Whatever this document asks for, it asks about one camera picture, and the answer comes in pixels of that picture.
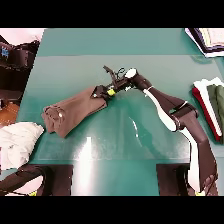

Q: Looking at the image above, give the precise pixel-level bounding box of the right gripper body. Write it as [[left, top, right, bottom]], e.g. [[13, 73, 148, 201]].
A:
[[91, 83, 118, 102]]

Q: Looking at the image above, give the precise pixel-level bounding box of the black garment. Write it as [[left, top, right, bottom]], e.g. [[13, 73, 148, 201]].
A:
[[193, 27, 224, 54]]

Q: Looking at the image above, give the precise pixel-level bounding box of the brown T-shirt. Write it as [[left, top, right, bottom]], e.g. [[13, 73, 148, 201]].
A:
[[41, 85, 109, 140]]

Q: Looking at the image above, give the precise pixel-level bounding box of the white garment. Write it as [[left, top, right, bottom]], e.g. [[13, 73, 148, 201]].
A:
[[193, 76, 224, 138], [184, 27, 224, 59], [0, 121, 45, 171]]

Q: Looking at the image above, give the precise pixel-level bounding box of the cream garment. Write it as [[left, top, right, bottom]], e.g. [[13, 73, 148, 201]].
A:
[[207, 27, 224, 47]]

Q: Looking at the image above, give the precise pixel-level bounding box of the green garment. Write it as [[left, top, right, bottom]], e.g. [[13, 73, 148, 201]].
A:
[[206, 84, 224, 145]]

